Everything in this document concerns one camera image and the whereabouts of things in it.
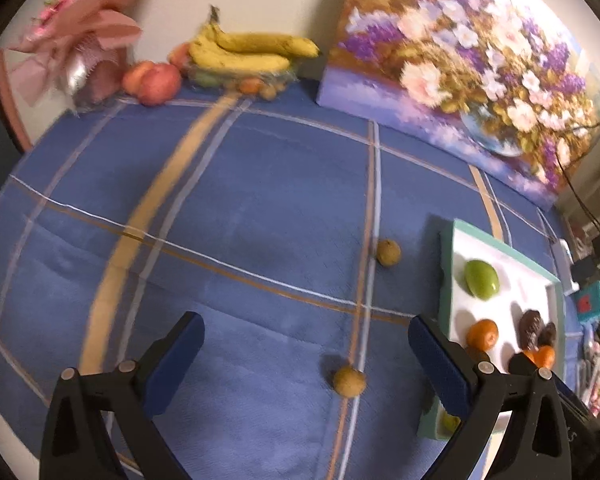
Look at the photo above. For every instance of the flower painting canvas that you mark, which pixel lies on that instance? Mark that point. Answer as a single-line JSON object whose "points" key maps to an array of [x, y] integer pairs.
{"points": [[455, 60]]}

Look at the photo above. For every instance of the dark brown wrinkled fruit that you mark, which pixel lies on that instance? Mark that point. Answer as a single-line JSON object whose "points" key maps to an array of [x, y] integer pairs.
{"points": [[530, 327], [548, 333]]}

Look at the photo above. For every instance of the blue plaid tablecloth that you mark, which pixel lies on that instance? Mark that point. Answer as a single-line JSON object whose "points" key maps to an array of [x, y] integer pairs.
{"points": [[230, 210]]}

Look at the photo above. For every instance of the yellow banana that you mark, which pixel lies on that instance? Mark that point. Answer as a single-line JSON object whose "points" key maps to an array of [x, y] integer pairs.
{"points": [[240, 62], [270, 42]]}

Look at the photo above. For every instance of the black power adapter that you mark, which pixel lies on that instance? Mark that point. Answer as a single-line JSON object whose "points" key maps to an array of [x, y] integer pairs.
{"points": [[586, 269]]}

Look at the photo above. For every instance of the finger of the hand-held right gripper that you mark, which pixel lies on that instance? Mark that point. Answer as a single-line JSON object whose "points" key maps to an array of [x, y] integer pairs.
{"points": [[575, 397], [521, 364]]}

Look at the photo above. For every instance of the white tray with teal rim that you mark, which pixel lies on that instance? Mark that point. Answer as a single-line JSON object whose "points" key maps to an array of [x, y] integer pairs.
{"points": [[517, 285]]}

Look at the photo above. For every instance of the teal box with red mark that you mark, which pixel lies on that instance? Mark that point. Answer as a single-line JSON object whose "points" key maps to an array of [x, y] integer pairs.
{"points": [[591, 302]]}

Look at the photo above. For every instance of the red apple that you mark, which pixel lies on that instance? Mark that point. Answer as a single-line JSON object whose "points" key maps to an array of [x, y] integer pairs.
{"points": [[160, 85], [180, 56], [134, 77]]}

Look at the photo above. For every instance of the small brown round fruit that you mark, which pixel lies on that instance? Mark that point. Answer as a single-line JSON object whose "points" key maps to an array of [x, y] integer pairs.
{"points": [[350, 381], [388, 252]]}

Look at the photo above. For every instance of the small orange in container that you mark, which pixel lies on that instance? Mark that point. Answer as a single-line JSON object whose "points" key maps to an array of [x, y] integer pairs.
{"points": [[250, 85]]}

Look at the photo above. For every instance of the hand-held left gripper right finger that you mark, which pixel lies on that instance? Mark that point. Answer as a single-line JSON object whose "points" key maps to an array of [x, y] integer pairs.
{"points": [[437, 365]]}

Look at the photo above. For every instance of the orange tangerine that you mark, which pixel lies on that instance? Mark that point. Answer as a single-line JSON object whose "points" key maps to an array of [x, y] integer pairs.
{"points": [[544, 356], [482, 335]]}

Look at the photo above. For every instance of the clear plastic fruit container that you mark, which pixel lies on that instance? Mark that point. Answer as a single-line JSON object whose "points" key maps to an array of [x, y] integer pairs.
{"points": [[230, 79]]}

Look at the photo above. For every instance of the white power strip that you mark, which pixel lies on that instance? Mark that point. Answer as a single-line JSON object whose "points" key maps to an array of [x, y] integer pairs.
{"points": [[565, 265]]}

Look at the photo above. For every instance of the pink wrapped flower bouquet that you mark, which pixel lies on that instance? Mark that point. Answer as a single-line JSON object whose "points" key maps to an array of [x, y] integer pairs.
{"points": [[80, 35]]}

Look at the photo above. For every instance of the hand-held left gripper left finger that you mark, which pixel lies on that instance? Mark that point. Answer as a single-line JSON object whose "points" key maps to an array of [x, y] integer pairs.
{"points": [[172, 365]]}

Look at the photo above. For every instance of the large green mango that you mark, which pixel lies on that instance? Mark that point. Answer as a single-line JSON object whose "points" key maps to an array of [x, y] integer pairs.
{"points": [[481, 280]]}

